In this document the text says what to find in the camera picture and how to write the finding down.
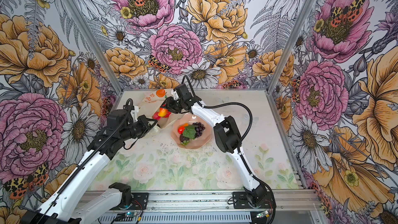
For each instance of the pink scalloped fruit plate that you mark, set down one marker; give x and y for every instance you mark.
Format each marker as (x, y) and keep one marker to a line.
(198, 142)

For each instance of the small orange fruit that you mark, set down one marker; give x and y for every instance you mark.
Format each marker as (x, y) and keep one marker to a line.
(163, 112)

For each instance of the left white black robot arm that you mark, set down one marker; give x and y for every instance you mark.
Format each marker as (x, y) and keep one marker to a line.
(60, 207)

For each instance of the right aluminium corner post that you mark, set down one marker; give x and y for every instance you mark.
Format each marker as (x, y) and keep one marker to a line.
(301, 19)

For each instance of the aluminium front rail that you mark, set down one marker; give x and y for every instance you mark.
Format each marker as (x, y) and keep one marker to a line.
(221, 200)

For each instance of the aluminium corner post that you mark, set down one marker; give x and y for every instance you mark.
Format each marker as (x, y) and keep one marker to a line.
(301, 19)
(82, 24)

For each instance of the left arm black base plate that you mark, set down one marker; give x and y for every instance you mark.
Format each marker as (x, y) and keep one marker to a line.
(136, 200)

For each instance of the red yellow peach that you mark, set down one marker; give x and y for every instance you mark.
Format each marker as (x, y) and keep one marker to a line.
(181, 129)

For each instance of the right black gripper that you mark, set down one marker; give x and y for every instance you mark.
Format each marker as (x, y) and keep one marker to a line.
(169, 101)

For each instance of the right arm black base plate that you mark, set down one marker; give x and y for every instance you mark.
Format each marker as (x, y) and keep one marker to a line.
(249, 200)

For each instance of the left aluminium corner post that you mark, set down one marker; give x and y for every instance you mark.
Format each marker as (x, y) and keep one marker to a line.
(82, 24)

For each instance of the red bumpy fruit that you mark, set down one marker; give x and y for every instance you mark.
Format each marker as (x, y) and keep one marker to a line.
(157, 117)

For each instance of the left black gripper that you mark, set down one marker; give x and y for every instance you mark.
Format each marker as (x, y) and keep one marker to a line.
(144, 121)

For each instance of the white perforated vent strip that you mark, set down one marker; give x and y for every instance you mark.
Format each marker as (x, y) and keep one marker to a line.
(190, 218)

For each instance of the dark purple grape bunch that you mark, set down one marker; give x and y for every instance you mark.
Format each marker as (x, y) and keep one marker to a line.
(194, 130)

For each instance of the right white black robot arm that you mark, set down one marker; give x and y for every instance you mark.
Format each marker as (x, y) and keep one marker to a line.
(227, 136)

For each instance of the translucent cream plastic bag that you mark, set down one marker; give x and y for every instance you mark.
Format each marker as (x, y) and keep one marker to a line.
(152, 102)

